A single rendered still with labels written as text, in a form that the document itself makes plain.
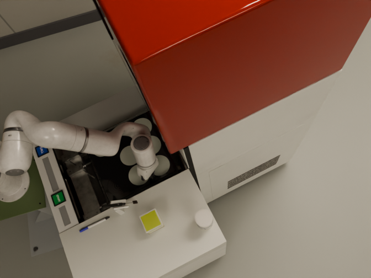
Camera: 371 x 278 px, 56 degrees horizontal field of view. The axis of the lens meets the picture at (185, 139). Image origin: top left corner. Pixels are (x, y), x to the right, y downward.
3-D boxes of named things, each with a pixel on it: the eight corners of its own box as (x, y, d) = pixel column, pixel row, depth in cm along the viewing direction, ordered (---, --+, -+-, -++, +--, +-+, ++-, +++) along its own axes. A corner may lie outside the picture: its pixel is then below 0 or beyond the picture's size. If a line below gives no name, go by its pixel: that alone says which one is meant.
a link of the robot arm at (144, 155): (133, 148, 144) (136, 168, 140) (128, 133, 133) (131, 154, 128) (153, 145, 145) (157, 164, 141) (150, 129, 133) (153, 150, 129)
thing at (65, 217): (55, 133, 183) (42, 122, 170) (90, 228, 162) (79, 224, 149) (39, 140, 182) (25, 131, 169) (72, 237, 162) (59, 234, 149)
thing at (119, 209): (130, 202, 150) (121, 194, 138) (133, 209, 149) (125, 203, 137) (117, 208, 150) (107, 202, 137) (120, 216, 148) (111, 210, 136)
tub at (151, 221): (158, 210, 148) (154, 208, 141) (165, 226, 145) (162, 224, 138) (142, 219, 147) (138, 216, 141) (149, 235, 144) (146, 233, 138)
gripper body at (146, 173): (146, 146, 147) (149, 157, 157) (131, 164, 143) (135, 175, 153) (160, 154, 145) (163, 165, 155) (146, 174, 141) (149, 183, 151)
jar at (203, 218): (208, 209, 145) (207, 206, 137) (216, 225, 143) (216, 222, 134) (193, 217, 145) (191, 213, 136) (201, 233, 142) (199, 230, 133)
